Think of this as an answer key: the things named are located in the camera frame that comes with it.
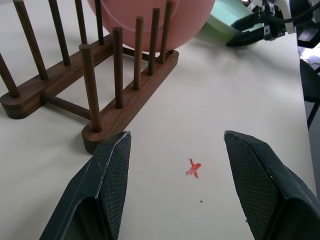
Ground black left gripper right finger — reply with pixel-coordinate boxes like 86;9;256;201
223;129;320;240

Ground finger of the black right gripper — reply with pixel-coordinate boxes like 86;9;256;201
225;26;266;48
230;11;263;30

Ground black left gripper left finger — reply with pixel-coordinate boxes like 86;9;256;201
38;130;132;240

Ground green plate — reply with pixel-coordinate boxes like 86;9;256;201
196;0;262;47

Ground dark wooden dish rack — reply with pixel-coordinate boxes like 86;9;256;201
0;0;180;155

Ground red cross tape mark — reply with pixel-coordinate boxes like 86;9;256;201
185;157;203;180

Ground pink plate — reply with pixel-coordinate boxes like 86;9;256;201
86;0;216;54

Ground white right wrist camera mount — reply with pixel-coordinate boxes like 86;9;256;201
273;0;298;35

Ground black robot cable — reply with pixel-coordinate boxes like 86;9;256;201
264;3;320;26

